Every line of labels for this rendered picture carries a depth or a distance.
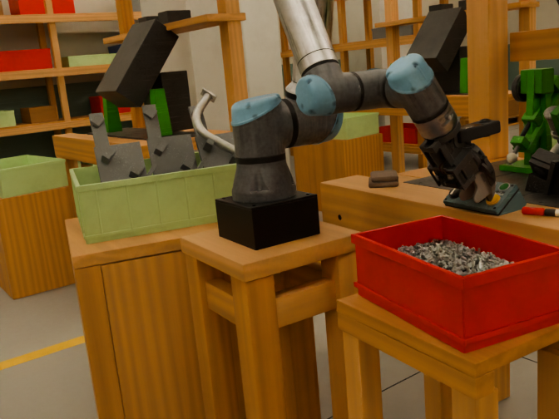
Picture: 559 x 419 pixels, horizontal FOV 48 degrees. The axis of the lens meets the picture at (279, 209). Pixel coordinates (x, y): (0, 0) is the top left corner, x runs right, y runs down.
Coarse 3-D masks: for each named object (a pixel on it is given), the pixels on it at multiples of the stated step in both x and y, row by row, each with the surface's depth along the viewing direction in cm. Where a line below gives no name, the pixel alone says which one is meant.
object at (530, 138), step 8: (552, 96) 170; (552, 104) 169; (536, 112) 167; (528, 120) 168; (536, 120) 167; (528, 128) 168; (536, 128) 168; (544, 128) 168; (520, 136) 167; (528, 136) 169; (536, 136) 167; (512, 144) 168; (520, 144) 166; (528, 144) 167; (536, 144) 167; (528, 152) 167
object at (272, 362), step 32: (352, 256) 144; (192, 288) 155; (224, 288) 145; (256, 288) 131; (288, 288) 141; (320, 288) 142; (352, 288) 145; (224, 320) 156; (256, 320) 132; (288, 320) 139; (224, 352) 157; (256, 352) 133; (288, 352) 170; (224, 384) 159; (256, 384) 135; (288, 384) 174; (224, 416) 160; (256, 416) 138; (288, 416) 177
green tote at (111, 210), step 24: (96, 168) 215; (216, 168) 188; (96, 192) 177; (120, 192) 180; (144, 192) 182; (168, 192) 185; (192, 192) 187; (216, 192) 190; (96, 216) 179; (120, 216) 181; (144, 216) 183; (168, 216) 186; (192, 216) 189; (216, 216) 191; (96, 240) 180
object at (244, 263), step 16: (320, 224) 154; (192, 240) 150; (208, 240) 149; (224, 240) 147; (304, 240) 141; (320, 240) 140; (336, 240) 140; (192, 256) 150; (208, 256) 142; (224, 256) 135; (240, 256) 134; (256, 256) 133; (272, 256) 132; (288, 256) 134; (304, 256) 136; (320, 256) 138; (224, 272) 136; (240, 272) 129; (256, 272) 130; (272, 272) 132
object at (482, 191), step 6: (480, 174) 124; (474, 180) 123; (480, 180) 124; (486, 180) 124; (480, 186) 124; (486, 186) 125; (492, 186) 125; (474, 192) 124; (480, 192) 125; (486, 192) 126; (492, 192) 126; (474, 198) 124; (480, 198) 125; (492, 198) 128
